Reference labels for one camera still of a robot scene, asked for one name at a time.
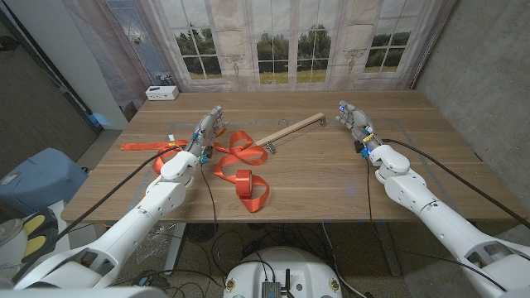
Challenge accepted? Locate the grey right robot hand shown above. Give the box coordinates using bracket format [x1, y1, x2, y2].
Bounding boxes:
[335, 100, 384, 158]

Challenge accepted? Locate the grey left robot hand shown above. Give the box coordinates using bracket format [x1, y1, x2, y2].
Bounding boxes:
[187, 105, 229, 164]

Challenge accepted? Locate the orange ribbon with spool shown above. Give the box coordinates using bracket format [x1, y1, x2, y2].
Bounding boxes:
[120, 130, 271, 214]

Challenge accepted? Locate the wooden hanger with metal clips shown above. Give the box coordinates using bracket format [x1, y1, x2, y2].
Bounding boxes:
[254, 112, 327, 155]

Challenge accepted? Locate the white power strip box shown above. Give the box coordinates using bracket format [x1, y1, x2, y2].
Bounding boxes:
[145, 85, 180, 102]

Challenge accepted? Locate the black round floor base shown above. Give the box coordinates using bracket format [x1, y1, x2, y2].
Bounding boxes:
[185, 223, 219, 243]

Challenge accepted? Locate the white table leg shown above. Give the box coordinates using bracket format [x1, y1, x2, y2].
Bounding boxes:
[164, 223, 187, 277]

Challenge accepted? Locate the clear plastic bag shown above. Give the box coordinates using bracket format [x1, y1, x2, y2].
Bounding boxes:
[136, 225, 173, 264]

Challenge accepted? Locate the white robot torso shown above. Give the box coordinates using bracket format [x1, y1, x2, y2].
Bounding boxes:
[223, 247, 344, 298]

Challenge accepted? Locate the black floor power adapter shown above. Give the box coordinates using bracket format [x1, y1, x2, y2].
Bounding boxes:
[132, 272, 171, 290]

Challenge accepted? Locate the white rolling cart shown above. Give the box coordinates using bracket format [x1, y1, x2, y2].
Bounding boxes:
[49, 199, 99, 253]

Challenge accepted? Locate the blue plastic bin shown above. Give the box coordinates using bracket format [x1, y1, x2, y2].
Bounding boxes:
[0, 147, 90, 217]

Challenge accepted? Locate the black and yellow device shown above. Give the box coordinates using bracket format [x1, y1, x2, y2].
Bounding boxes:
[20, 206, 60, 264]

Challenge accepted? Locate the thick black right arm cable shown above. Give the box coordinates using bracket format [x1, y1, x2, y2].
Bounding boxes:
[381, 137, 530, 229]

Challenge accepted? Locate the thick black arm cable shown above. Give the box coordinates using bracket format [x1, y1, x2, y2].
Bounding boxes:
[381, 137, 530, 229]
[10, 144, 187, 285]

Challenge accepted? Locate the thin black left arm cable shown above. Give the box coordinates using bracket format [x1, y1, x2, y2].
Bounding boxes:
[200, 162, 219, 253]

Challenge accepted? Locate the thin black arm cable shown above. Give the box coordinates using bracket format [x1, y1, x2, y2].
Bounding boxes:
[200, 162, 219, 253]
[365, 156, 509, 293]

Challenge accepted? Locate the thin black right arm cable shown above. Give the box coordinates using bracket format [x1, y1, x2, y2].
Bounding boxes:
[365, 156, 509, 293]

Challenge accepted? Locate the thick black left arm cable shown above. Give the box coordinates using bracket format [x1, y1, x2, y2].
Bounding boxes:
[10, 144, 187, 285]

